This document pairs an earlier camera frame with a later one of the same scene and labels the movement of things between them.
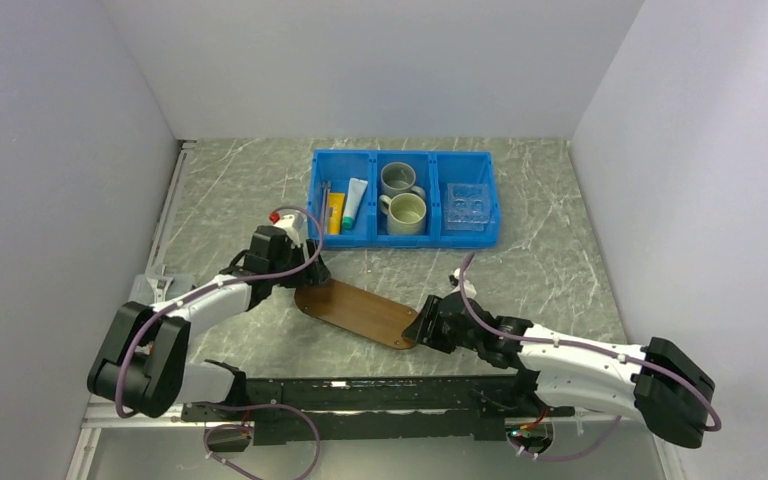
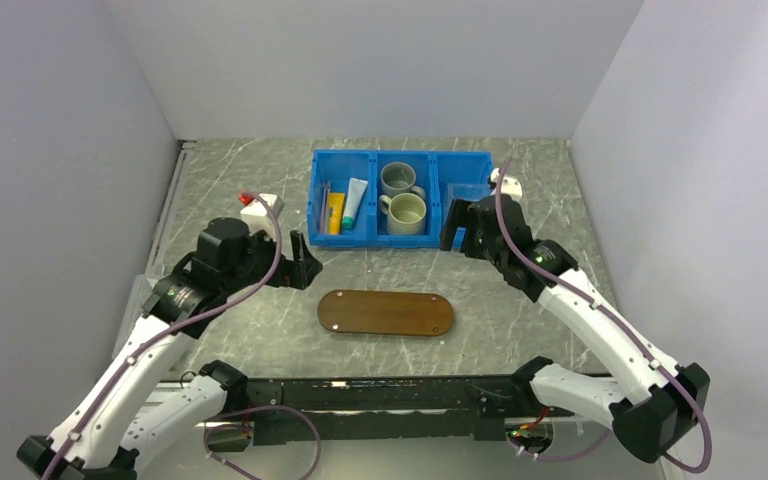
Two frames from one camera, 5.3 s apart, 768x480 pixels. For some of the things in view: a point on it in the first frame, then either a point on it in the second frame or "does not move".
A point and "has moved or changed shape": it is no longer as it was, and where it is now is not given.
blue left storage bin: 339,166 does not move
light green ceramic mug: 406,213 does not move
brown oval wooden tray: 355,309 has moved or changed shape
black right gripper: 420,331 -> 464,215
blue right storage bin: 463,167 does not move
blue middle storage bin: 423,164 does not move
